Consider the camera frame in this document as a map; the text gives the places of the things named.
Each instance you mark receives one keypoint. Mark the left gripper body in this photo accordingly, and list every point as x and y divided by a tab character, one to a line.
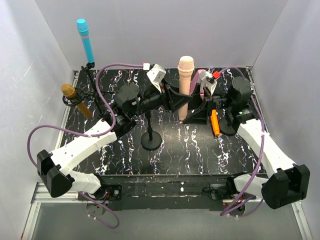
169	98

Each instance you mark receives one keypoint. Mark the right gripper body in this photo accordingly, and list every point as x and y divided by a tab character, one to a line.
206	105

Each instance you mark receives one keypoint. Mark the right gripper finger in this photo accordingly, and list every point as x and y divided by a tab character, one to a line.
198	117
196	98

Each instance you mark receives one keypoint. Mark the orange microphone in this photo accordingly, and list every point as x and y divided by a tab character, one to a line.
215	123

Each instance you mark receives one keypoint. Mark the pink microphone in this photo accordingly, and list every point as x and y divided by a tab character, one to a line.
185	70

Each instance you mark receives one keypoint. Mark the black round-base mic stand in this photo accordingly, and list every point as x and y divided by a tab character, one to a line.
151	140

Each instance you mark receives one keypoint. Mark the black tripod mic stand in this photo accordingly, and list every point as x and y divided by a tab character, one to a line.
93	93

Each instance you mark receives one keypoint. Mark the shock-mount tripod mic stand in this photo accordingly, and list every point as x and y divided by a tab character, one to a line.
75	96

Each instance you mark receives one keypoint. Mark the gold microphone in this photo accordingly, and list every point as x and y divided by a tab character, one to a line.
75	98

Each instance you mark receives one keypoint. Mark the blue microphone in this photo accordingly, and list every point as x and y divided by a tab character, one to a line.
83	31

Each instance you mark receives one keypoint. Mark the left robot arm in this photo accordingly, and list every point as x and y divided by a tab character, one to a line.
56	168

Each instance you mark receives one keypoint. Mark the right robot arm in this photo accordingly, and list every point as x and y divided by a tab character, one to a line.
287	182

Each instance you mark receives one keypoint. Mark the pink metronome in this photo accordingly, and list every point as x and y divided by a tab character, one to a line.
194	81

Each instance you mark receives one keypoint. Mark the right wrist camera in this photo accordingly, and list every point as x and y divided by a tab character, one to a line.
207	80

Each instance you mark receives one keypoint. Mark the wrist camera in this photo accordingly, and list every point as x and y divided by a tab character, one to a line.
155	74
207	80

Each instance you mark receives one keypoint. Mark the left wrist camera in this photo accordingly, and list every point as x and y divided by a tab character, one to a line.
155	74

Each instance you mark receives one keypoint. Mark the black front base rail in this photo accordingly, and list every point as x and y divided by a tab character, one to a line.
164	191

